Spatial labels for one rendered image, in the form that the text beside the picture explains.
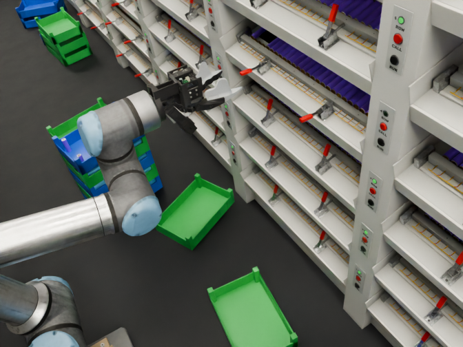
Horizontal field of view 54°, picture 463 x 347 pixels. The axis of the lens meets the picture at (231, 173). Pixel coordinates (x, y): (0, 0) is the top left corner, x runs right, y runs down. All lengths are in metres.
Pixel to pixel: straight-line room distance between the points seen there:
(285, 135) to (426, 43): 0.67
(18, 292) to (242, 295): 0.77
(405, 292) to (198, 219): 0.95
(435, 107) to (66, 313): 1.10
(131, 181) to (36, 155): 1.60
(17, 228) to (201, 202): 1.15
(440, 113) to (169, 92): 0.55
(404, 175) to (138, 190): 0.57
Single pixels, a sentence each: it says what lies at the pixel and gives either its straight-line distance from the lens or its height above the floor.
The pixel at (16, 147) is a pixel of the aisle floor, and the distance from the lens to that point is 2.68.
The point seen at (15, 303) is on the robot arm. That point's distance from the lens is 1.35.
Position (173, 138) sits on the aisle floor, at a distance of 2.34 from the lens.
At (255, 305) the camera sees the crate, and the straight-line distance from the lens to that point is 1.69.
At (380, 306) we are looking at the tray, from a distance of 1.53.
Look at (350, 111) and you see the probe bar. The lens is 1.13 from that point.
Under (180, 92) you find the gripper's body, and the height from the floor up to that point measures 0.92.
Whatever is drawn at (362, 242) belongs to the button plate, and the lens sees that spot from 1.30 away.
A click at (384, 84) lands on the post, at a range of 0.93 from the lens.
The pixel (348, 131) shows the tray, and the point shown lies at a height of 0.76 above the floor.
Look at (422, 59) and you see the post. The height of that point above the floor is 1.05.
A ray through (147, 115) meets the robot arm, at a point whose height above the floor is 0.92.
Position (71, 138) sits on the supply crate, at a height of 0.35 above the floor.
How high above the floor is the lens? 1.51
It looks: 46 degrees down
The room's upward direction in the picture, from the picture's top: 10 degrees counter-clockwise
